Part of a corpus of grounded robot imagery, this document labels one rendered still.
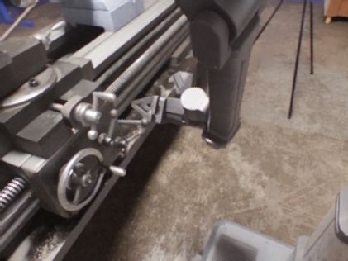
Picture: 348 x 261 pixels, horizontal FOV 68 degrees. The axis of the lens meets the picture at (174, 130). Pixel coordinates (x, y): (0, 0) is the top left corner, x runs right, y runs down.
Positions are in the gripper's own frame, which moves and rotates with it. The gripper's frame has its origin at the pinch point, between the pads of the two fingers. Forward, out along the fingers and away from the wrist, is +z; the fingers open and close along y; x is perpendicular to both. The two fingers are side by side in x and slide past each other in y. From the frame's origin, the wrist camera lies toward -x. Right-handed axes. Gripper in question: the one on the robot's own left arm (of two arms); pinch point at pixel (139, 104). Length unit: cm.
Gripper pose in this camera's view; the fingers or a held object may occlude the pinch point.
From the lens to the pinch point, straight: 72.0
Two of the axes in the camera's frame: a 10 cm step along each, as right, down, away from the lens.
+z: -9.2, -2.4, 3.1
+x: -1.9, 9.7, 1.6
